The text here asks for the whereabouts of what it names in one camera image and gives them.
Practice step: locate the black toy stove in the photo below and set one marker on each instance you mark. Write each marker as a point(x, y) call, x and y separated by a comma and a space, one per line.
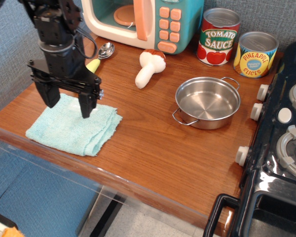
point(266, 206)

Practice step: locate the spoon with green handle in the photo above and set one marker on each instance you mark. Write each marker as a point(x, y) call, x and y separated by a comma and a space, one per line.
point(104, 52)

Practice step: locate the plush mushroom toy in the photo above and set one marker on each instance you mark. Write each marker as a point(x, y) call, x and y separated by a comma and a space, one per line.
point(152, 61)

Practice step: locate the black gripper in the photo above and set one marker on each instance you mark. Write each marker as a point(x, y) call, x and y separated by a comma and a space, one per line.
point(64, 68)

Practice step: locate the toy microwave teal and cream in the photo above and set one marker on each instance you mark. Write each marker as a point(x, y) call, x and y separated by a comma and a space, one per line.
point(165, 25)

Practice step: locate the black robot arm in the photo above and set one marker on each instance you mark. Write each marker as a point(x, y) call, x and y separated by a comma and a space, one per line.
point(61, 41)

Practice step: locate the light blue towel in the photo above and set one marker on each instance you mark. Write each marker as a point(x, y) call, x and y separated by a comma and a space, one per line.
point(63, 127)

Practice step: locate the tomato sauce can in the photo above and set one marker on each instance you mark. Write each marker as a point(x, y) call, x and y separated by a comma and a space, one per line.
point(218, 33)

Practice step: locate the orange fuzzy object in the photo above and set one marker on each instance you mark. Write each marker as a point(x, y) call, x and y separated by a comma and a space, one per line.
point(12, 232)

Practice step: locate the pineapple slices can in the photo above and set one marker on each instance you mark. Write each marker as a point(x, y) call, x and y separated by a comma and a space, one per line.
point(255, 54)

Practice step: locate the small steel pot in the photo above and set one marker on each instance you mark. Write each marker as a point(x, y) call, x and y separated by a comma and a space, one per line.
point(206, 102)

